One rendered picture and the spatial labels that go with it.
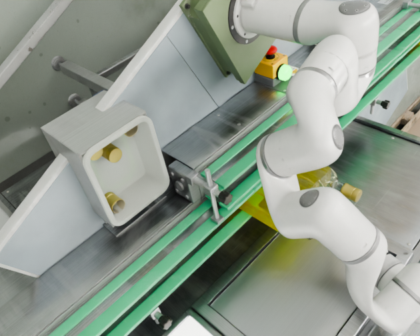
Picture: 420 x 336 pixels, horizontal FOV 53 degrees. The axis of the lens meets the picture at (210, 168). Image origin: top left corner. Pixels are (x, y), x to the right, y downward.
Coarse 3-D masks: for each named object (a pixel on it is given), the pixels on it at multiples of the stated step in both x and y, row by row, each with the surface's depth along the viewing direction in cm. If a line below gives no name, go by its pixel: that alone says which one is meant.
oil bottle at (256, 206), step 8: (256, 192) 108; (248, 200) 106; (256, 200) 106; (264, 200) 105; (240, 208) 111; (248, 208) 108; (256, 208) 105; (264, 208) 103; (256, 216) 107; (264, 216) 104; (272, 224) 104
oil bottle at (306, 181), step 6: (300, 174) 110; (306, 174) 110; (300, 180) 109; (306, 180) 108; (312, 180) 108; (318, 180) 108; (300, 186) 107; (306, 186) 107; (312, 186) 106; (318, 186) 106; (324, 186) 107
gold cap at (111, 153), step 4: (108, 144) 89; (112, 144) 90; (104, 148) 89; (108, 148) 88; (112, 148) 88; (116, 148) 88; (104, 152) 89; (108, 152) 88; (112, 152) 88; (116, 152) 88; (120, 152) 89; (104, 156) 89; (108, 156) 88; (112, 156) 88; (116, 156) 89; (120, 156) 90; (108, 160) 89; (112, 160) 89; (116, 160) 89
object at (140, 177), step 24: (144, 120) 87; (96, 144) 81; (120, 144) 94; (144, 144) 95; (96, 168) 92; (120, 168) 97; (144, 168) 103; (96, 192) 86; (120, 192) 100; (144, 192) 100; (120, 216) 96
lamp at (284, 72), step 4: (284, 64) 117; (280, 68) 116; (284, 68) 116; (288, 68) 116; (276, 72) 117; (280, 72) 116; (284, 72) 116; (288, 72) 116; (276, 76) 118; (280, 76) 117; (284, 76) 116; (288, 76) 117; (284, 80) 118
